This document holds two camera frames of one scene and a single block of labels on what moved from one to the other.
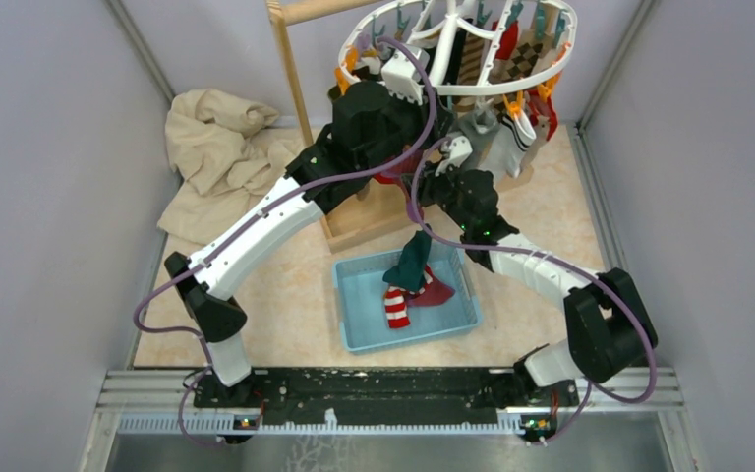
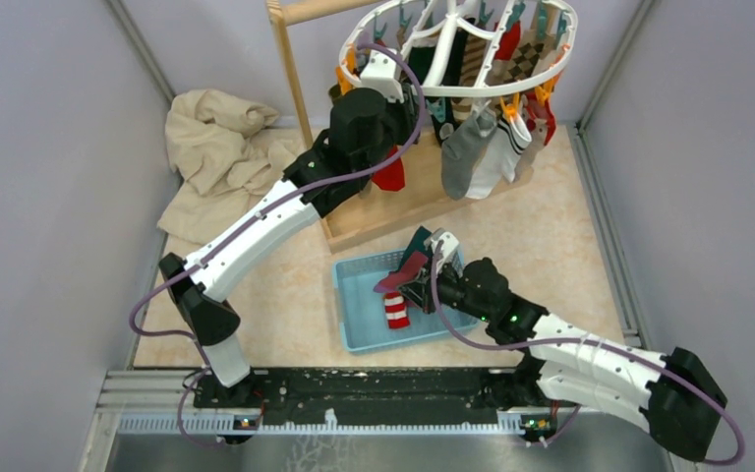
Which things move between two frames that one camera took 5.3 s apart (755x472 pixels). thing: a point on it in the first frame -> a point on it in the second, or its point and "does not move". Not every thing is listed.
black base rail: (250, 396) does not move
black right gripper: (429, 180) -> (420, 291)
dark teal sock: (411, 272) does not move
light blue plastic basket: (363, 313) does not move
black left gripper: (442, 122) -> (408, 112)
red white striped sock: (396, 305) does not move
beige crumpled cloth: (222, 155) does not move
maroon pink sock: (405, 170) -> (408, 272)
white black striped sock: (508, 146) does not move
